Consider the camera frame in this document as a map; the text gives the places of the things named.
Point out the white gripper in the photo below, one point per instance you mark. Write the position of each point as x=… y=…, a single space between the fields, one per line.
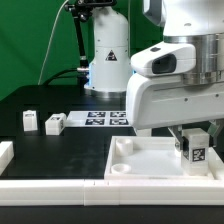
x=166 y=101

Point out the white square table top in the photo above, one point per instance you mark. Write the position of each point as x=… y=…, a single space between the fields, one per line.
x=132 y=157

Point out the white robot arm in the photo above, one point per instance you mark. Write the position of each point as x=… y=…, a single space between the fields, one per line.
x=196 y=22

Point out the fiducial marker sheet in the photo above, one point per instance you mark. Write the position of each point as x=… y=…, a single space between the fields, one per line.
x=97 y=119

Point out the white U-shaped obstacle fence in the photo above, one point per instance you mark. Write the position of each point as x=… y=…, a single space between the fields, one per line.
x=111 y=192

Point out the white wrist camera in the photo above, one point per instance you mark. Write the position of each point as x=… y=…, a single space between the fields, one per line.
x=164 y=59

